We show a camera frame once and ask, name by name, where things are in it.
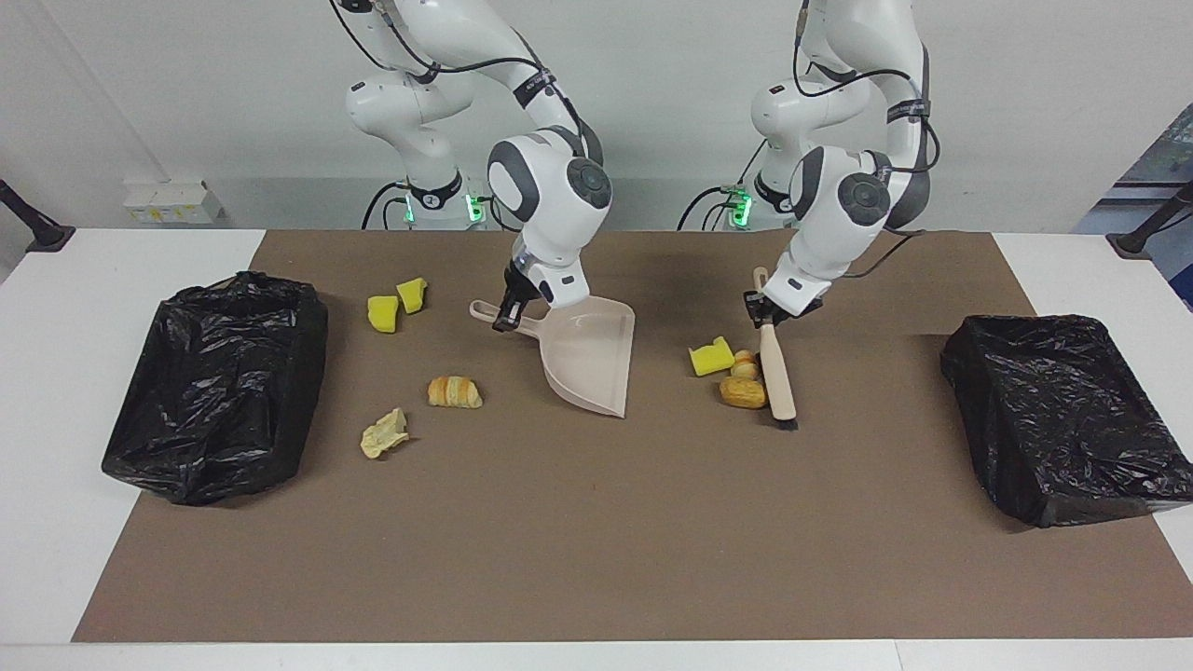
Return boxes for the beige hand brush black bristles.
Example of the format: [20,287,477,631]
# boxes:
[753,267,800,431]

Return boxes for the notched yellow sponge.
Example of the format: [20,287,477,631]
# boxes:
[689,336,736,377]

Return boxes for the beige plastic dustpan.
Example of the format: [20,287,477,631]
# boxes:
[469,296,637,419]

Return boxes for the brown oval bread roll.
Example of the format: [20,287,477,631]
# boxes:
[719,376,768,410]

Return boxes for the large striped croissant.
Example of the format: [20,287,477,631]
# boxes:
[428,376,484,409]

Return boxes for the pale bread piece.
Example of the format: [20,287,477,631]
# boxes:
[361,407,410,459]

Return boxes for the black bag lined bin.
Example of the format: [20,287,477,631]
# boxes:
[101,271,330,507]
[939,314,1193,529]

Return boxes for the brown table mat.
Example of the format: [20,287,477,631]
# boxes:
[73,230,1193,644]

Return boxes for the black stand foot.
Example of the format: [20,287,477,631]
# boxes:
[0,179,75,253]
[1106,182,1193,260]

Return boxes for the black base cable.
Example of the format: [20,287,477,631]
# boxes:
[361,182,411,231]
[676,185,747,231]

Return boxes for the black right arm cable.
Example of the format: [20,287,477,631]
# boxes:
[328,0,597,161]

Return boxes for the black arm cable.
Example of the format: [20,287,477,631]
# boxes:
[328,0,597,161]
[790,0,935,281]

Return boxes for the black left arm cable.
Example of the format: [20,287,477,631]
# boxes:
[790,0,935,281]

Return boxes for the white wall socket box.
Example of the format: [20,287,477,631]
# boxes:
[124,180,225,225]

